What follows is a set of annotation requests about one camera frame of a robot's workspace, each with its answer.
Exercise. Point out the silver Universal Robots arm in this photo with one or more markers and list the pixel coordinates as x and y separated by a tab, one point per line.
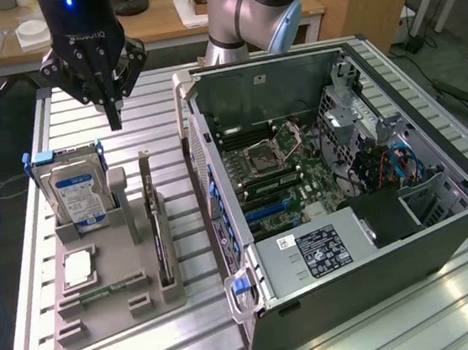
240	9

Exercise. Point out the green RAM stick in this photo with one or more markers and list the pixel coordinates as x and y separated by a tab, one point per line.
111	288

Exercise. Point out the black round lamp base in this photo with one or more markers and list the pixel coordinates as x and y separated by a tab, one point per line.
132	5

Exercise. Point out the silver chipset heatsink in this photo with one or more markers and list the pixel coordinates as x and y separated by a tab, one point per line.
315	211

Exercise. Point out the hard disk with blue carrier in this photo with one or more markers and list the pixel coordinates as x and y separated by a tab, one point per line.
77	193

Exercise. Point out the silver CPU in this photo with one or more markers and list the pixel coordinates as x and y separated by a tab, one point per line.
77	269

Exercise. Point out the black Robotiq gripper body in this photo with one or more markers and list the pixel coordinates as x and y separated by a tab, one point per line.
83	36

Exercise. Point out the gray parts rack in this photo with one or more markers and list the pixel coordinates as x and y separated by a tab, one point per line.
112	260

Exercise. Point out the green motherboard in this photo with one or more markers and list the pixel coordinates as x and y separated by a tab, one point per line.
310	175

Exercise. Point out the black power adapter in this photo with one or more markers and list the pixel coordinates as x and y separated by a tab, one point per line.
413	44

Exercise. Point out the metal drive cage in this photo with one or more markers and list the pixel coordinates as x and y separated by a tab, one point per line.
345	128

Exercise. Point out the white paper sheets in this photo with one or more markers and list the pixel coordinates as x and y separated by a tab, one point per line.
190	13

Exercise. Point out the gray power supply unit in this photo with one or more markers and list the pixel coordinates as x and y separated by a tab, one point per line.
283	271

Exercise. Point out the blue expansion slot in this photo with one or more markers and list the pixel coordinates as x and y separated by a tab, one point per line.
269	210

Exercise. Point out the gray cup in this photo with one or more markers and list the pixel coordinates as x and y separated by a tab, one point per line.
6	3

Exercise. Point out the blue case latch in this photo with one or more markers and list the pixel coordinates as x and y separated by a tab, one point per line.
239	286

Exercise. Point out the black chair base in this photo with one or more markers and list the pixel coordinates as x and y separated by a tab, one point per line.
0	93

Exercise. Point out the silver socket cover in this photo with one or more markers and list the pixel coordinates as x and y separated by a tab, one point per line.
286	137

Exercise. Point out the black floor stand base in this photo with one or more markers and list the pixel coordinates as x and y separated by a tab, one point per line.
465	91

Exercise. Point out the white round holder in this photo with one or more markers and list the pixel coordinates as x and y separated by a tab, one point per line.
34	35

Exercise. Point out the open black PC case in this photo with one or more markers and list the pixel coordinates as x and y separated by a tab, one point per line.
358	296

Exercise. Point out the CPU socket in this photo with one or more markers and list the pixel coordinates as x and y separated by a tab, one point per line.
262	159

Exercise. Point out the gray metal disk bay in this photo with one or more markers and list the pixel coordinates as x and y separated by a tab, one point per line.
427	199

